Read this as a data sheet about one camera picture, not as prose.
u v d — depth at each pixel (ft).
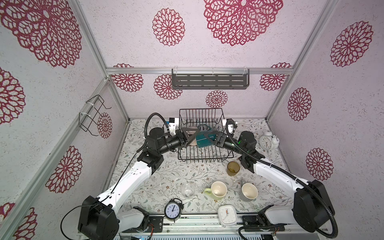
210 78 3.01
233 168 3.01
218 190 2.69
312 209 1.37
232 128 2.29
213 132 2.24
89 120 2.49
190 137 2.01
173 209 2.50
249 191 2.62
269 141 3.12
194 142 2.26
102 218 1.26
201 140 2.25
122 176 1.60
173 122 2.17
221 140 2.13
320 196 1.39
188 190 2.78
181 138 1.98
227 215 2.45
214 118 3.82
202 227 2.40
